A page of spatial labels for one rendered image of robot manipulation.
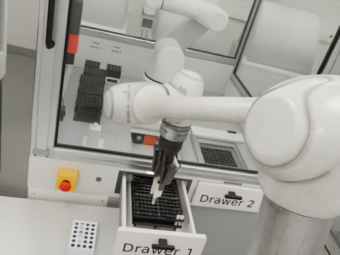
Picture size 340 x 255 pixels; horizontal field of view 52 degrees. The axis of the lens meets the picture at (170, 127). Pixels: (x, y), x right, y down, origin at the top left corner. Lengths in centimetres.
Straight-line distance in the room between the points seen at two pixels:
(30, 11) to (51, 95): 343
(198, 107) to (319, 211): 39
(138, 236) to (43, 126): 49
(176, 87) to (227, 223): 82
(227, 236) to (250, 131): 125
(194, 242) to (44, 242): 50
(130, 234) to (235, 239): 68
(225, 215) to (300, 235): 107
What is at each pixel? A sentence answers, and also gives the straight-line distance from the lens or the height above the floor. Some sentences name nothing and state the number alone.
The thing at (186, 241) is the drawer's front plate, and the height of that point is 91.
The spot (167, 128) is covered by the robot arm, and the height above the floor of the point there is 125.
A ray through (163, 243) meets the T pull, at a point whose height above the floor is 91.
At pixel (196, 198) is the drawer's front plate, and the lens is 145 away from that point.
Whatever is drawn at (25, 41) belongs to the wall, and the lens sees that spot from 473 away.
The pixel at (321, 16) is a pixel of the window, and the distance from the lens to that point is 128.
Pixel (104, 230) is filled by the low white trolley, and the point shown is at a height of 76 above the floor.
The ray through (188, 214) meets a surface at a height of 89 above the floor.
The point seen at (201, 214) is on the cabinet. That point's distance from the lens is 155.
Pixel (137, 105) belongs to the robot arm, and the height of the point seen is 136.
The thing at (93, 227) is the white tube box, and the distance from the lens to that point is 131.
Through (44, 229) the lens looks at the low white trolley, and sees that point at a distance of 134.
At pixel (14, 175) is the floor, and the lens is 276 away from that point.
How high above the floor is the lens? 174
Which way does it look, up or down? 28 degrees down
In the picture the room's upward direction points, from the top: 16 degrees clockwise
